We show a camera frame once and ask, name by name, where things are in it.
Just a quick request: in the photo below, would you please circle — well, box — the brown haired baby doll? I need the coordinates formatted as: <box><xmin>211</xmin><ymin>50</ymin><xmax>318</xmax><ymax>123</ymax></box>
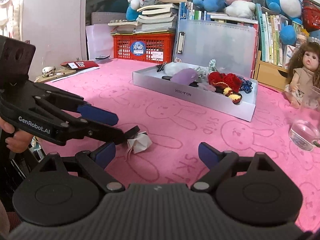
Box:
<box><xmin>284</xmin><ymin>42</ymin><xmax>319</xmax><ymax>109</ymax></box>

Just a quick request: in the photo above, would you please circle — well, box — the person's left hand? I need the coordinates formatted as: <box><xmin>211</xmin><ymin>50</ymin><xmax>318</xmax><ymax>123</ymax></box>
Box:
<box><xmin>1</xmin><ymin>119</ymin><xmax>33</xmax><ymax>153</ymax></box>

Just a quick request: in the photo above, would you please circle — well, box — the blue doraemon plush left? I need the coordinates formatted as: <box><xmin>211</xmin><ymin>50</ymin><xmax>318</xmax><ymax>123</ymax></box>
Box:
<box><xmin>126</xmin><ymin>0</ymin><xmax>145</xmax><ymax>21</ymax></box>

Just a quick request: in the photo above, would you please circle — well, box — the red basket upper right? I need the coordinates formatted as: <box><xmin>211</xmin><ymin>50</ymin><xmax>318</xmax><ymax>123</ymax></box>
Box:
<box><xmin>302</xmin><ymin>0</ymin><xmax>320</xmax><ymax>32</ymax></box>

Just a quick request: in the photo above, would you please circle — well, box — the pink bunny pattern towel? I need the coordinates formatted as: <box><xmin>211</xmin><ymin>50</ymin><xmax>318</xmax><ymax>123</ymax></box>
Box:
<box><xmin>52</xmin><ymin>60</ymin><xmax>319</xmax><ymax>231</ymax></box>

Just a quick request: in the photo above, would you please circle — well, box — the red yellow crochet hair band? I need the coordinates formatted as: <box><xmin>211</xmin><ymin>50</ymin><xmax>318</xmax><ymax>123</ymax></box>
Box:
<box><xmin>214</xmin><ymin>73</ymin><xmax>242</xmax><ymax>105</ymax></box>

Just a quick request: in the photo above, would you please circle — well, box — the white paper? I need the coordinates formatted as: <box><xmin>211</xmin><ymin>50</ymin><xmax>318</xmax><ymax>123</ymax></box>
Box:
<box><xmin>127</xmin><ymin>132</ymin><xmax>152</xmax><ymax>154</ymax></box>

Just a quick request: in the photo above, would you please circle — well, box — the stack of books on basket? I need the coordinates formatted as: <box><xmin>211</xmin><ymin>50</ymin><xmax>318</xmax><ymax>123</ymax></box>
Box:
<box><xmin>108</xmin><ymin>0</ymin><xmax>187</xmax><ymax>34</ymax></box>

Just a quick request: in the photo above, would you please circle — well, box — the blue doraemon plush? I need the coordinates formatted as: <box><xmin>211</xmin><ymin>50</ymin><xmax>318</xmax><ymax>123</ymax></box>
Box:
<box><xmin>126</xmin><ymin>0</ymin><xmax>145</xmax><ymax>21</ymax></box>
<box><xmin>265</xmin><ymin>0</ymin><xmax>303</xmax><ymax>46</ymax></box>

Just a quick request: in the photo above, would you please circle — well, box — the red plastic basket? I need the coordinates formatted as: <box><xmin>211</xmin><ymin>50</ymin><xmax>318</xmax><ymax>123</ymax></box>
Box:
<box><xmin>113</xmin><ymin>32</ymin><xmax>175</xmax><ymax>63</ymax></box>

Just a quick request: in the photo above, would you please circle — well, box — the white shallow cardboard box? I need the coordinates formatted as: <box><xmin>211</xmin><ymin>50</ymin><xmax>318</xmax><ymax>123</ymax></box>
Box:
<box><xmin>132</xmin><ymin>66</ymin><xmax>258</xmax><ymax>122</ymax></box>

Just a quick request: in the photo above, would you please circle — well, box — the red envelope booklet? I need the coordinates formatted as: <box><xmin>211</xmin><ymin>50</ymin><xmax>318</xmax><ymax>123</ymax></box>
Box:
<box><xmin>60</xmin><ymin>61</ymin><xmax>99</xmax><ymax>70</ymax></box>

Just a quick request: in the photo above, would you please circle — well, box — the clear drinking glass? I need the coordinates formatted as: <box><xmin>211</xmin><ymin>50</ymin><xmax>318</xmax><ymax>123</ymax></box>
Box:
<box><xmin>288</xmin><ymin>85</ymin><xmax>320</xmax><ymax>152</ymax></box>

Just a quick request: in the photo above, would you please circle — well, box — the wooden drawer organizer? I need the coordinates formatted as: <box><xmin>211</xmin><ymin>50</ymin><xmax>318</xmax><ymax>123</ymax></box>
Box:
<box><xmin>253</xmin><ymin>51</ymin><xmax>288</xmax><ymax>91</ymax></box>

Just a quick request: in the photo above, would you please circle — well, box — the row of upright books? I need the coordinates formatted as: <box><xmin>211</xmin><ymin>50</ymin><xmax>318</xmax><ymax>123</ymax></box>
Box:
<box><xmin>177</xmin><ymin>1</ymin><xmax>295</xmax><ymax>67</ymax></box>

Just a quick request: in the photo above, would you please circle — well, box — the translucent plastic file case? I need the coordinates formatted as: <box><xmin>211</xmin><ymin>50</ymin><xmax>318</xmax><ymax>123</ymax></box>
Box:
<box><xmin>172</xmin><ymin>19</ymin><xmax>257</xmax><ymax>78</ymax></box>

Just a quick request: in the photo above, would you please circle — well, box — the blue doraemon plush right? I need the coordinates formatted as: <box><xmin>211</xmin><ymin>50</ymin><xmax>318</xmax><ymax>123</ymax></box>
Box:
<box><xmin>265</xmin><ymin>0</ymin><xmax>303</xmax><ymax>46</ymax></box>

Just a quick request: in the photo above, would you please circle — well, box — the blue patterned fabric pouch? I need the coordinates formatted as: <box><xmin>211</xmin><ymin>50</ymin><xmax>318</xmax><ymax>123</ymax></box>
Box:
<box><xmin>238</xmin><ymin>76</ymin><xmax>253</xmax><ymax>94</ymax></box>

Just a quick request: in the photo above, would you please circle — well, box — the small blue plush toy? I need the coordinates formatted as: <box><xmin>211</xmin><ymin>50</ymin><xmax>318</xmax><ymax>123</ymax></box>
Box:
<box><xmin>193</xmin><ymin>0</ymin><xmax>226</xmax><ymax>12</ymax></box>

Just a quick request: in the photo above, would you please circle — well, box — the red crochet bow hair tie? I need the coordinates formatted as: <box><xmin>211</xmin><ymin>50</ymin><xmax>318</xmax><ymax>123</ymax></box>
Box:
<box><xmin>208</xmin><ymin>71</ymin><xmax>243</xmax><ymax>94</ymax></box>

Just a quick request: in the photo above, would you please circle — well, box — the wooden board with stapler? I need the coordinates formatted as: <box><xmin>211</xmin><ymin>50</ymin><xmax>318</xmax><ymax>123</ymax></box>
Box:
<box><xmin>34</xmin><ymin>67</ymin><xmax>76</xmax><ymax>83</ymax></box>

